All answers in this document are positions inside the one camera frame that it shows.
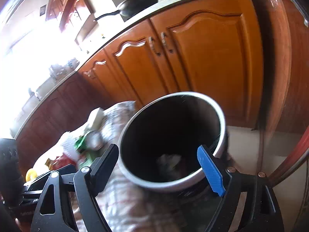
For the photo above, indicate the wooden base kitchen cabinets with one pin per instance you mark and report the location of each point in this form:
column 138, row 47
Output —
column 207, row 46

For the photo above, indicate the green snack bag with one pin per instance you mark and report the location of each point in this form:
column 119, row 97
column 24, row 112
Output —
column 86, row 154

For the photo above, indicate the wooden upper wall cabinets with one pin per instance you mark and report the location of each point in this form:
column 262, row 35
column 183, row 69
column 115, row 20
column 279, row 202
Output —
column 60, row 10

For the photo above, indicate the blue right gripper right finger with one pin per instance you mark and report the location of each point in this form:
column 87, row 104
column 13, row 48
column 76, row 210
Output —
column 211, row 171

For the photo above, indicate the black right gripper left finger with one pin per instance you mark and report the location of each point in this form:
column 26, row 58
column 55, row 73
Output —
column 102, row 168

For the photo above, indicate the plaid checkered tablecloth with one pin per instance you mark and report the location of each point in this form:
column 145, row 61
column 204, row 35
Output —
column 128, row 207

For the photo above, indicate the black wok pan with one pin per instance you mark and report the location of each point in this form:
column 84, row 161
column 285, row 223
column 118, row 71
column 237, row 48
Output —
column 129, row 8

